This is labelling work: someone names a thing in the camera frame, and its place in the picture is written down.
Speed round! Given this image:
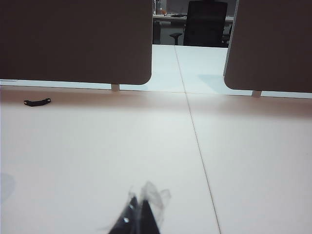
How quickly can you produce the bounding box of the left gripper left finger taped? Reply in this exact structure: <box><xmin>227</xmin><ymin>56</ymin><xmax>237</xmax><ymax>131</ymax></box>
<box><xmin>107</xmin><ymin>186</ymin><xmax>140</xmax><ymax>234</ymax></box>

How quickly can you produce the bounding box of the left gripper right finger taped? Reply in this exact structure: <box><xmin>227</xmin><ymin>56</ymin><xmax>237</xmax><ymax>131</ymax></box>
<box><xmin>137</xmin><ymin>180</ymin><xmax>172</xmax><ymax>234</ymax></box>

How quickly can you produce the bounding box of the left grey desk partition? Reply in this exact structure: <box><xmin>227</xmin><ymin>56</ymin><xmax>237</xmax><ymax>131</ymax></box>
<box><xmin>0</xmin><ymin>0</ymin><xmax>153</xmax><ymax>86</ymax></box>

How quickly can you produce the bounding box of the grey desk partition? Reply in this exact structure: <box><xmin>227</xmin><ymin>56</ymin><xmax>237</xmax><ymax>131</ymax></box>
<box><xmin>223</xmin><ymin>0</ymin><xmax>312</xmax><ymax>93</ymax></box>
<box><xmin>0</xmin><ymin>0</ymin><xmax>153</xmax><ymax>86</ymax></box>

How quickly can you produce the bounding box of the white background desk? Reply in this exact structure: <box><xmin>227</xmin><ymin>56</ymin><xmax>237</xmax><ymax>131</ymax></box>
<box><xmin>153</xmin><ymin>14</ymin><xmax>234</xmax><ymax>23</ymax></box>

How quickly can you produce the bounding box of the black office chair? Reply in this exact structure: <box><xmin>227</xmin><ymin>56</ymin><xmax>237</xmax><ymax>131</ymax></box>
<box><xmin>169</xmin><ymin>0</ymin><xmax>229</xmax><ymax>46</ymax></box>

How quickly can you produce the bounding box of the right grey desk partition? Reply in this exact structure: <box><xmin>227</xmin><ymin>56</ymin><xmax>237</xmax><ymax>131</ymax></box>
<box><xmin>223</xmin><ymin>0</ymin><xmax>312</xmax><ymax>93</ymax></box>

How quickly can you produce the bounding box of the black curved strap piece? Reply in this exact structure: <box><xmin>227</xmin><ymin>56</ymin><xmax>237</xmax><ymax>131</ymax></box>
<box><xmin>23</xmin><ymin>97</ymin><xmax>52</xmax><ymax>107</ymax></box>

